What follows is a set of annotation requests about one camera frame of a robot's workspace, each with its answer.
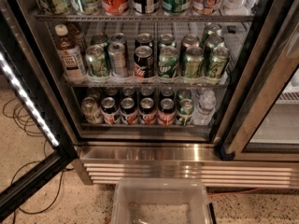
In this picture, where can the red Coke can bottom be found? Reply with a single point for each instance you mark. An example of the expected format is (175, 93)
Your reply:
(166, 112)

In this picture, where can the stainless steel fridge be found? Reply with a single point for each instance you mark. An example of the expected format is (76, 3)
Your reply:
(106, 153)

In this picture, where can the green can bottom front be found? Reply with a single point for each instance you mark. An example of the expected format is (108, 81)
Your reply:
(184, 112)

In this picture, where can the black Coca-Cola can middle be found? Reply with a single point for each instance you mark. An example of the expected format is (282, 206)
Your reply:
(144, 62)

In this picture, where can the green 7up can middle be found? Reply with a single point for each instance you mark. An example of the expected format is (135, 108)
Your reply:
(168, 62)

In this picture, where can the silver can middle front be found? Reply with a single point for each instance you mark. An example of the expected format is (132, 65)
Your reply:
(117, 56)

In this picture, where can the silver can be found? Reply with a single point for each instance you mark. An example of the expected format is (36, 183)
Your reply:
(119, 38)
(117, 56)

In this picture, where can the pale can bottom left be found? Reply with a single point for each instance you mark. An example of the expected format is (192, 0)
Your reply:
(91, 110)

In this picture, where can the black can middle back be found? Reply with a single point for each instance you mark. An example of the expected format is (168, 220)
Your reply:
(144, 39)

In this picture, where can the green can middle back centre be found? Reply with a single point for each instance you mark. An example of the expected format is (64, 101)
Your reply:
(166, 40)

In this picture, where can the green can middle front left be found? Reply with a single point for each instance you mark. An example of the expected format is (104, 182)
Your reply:
(97, 62)

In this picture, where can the silver can middle back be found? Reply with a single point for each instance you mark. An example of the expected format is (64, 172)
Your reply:
(119, 38)

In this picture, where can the pink can middle back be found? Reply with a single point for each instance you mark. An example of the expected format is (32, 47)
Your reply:
(189, 40)

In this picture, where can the green can middle front right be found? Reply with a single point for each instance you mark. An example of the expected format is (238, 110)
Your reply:
(218, 59)

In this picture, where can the green can middle back left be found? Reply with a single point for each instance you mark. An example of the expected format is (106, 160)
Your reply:
(100, 39)

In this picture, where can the green can middle far back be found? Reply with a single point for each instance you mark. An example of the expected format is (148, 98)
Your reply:
(211, 29)

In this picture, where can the open black fridge door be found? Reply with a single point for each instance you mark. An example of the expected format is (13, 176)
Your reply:
(28, 115)

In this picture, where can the clear water bottle bottom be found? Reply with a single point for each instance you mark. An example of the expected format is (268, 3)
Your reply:
(205, 108)

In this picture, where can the tea bottle white cap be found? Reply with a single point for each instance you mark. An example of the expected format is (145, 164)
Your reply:
(69, 54)

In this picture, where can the clear plastic bin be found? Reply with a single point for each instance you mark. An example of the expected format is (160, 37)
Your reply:
(160, 201)

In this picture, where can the dark bottle middle back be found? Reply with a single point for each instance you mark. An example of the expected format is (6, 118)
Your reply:
(76, 31)

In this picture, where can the middle wire shelf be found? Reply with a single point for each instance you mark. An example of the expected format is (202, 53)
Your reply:
(177, 82)

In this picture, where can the wire shelf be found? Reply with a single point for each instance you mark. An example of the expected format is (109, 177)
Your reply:
(177, 82)
(160, 16)

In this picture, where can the top wire shelf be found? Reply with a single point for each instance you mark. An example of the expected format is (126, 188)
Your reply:
(160, 16)

